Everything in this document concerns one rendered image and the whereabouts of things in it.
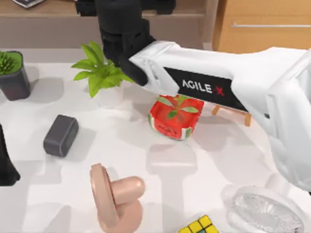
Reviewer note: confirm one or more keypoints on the wooden cupboard door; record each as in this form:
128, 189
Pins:
262, 38

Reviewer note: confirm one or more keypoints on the colourful puzzle cube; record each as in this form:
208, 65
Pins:
200, 224

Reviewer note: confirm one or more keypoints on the grey pot with green plant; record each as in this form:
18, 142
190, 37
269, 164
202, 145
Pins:
13, 77

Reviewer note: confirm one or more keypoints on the white round fan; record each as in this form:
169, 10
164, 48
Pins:
262, 211

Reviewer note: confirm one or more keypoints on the leafy plant in white pot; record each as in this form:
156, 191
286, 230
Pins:
99, 70

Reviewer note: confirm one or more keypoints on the red pot with plant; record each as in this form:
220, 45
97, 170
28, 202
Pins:
170, 121

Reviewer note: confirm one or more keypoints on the dark grey box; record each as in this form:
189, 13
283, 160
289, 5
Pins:
60, 137

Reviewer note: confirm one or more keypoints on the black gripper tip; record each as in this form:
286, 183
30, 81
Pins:
6, 165

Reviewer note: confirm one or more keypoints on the beige rounded fan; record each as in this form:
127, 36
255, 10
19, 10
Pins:
114, 194

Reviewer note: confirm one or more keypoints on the dark flat object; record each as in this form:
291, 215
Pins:
28, 3

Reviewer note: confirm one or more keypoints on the wooden stand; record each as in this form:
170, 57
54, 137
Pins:
247, 119

